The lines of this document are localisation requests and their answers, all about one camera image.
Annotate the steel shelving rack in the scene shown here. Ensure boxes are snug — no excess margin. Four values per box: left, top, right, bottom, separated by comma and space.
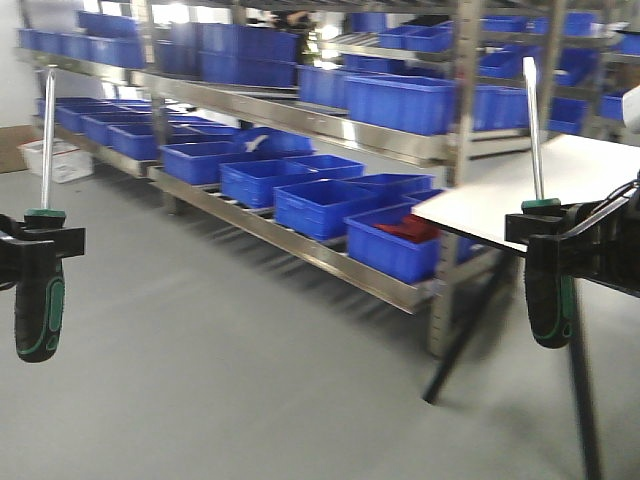
14, 0, 640, 359

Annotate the white wire basket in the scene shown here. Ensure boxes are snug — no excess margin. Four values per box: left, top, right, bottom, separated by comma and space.
19, 139, 94, 184

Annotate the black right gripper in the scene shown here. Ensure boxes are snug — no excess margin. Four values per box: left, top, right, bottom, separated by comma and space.
504, 178, 639, 297

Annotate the blue bin with red contents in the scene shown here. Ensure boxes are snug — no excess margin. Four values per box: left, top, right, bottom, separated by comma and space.
345, 203, 440, 284

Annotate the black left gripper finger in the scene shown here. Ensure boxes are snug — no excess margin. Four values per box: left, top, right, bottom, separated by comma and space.
1, 214, 85, 290

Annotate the green black screwdriver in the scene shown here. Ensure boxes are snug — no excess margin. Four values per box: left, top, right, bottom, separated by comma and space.
15, 65, 66, 363
522, 56, 571, 349

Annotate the white table on black legs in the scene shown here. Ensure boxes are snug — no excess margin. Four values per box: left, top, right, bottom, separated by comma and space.
413, 135, 639, 479

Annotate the brown cardboard box on floor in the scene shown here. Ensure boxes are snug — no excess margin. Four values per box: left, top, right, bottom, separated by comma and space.
0, 125, 41, 174

